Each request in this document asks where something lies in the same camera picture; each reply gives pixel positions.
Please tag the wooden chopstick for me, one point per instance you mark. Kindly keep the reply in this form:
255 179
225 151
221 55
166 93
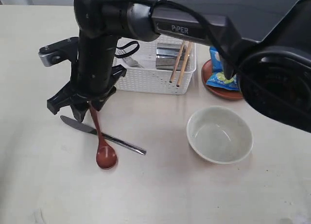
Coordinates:
177 61
183 67

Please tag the pale green ceramic bowl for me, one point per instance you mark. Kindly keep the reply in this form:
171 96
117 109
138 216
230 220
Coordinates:
218 135

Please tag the white perforated plastic basket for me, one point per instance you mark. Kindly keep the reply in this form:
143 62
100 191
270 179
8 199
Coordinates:
152 80

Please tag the wooden chopstick left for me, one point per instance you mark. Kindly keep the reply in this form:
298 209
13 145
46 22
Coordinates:
177 61

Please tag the wooden chopstick right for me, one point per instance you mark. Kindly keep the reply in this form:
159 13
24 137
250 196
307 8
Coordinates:
183 67

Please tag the blue chips bag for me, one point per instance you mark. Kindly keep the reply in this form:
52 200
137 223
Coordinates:
217 79

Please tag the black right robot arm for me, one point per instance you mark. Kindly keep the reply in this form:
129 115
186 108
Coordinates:
266 44

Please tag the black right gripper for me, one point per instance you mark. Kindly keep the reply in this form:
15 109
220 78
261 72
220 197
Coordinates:
92 78

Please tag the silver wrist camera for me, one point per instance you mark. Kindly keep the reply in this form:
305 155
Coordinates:
50 57

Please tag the silver metal fork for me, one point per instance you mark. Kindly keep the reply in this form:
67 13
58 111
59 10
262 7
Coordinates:
132 62

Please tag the brown wooden plate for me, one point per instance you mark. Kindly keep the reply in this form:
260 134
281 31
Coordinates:
206 72

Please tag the red-brown wooden spoon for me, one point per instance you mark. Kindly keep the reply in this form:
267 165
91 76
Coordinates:
106 156

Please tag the silver table knife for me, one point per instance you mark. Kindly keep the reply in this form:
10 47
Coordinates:
88 129

